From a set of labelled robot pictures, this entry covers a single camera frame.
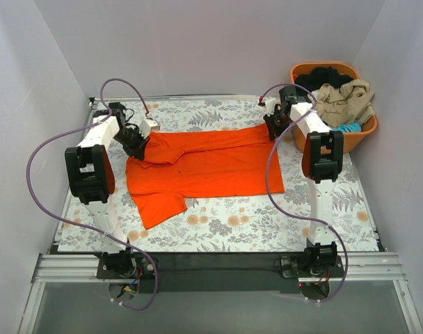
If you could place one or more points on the beige t shirt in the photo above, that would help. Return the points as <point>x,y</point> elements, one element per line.
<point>350,103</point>

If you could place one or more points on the floral patterned table mat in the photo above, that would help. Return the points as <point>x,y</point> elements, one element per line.
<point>241,224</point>

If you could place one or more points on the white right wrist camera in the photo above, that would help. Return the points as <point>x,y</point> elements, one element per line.
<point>271,105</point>

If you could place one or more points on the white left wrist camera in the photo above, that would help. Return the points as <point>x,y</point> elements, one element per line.
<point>147,126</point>

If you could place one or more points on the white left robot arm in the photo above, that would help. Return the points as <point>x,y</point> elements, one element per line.
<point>92,181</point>

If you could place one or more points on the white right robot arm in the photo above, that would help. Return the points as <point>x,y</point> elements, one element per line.
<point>321,165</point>

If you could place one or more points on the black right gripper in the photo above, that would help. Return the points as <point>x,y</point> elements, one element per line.
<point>271,123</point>

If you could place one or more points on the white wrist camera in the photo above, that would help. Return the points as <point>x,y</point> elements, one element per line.
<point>271,105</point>
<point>147,126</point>

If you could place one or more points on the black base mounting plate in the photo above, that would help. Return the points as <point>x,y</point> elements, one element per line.
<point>215,272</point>

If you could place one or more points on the orange plastic laundry basket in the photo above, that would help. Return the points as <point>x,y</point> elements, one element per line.
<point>351,140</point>

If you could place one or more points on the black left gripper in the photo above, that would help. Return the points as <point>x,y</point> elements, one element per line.
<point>137,145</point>

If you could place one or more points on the aluminium frame rail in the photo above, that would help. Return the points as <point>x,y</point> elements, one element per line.
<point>222,293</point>

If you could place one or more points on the turquoise t shirt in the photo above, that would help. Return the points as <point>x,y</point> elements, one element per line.
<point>349,128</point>

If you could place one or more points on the black t shirt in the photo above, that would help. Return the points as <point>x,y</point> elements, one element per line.
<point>320,76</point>

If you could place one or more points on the orange t shirt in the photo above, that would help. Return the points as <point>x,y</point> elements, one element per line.
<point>212,164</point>

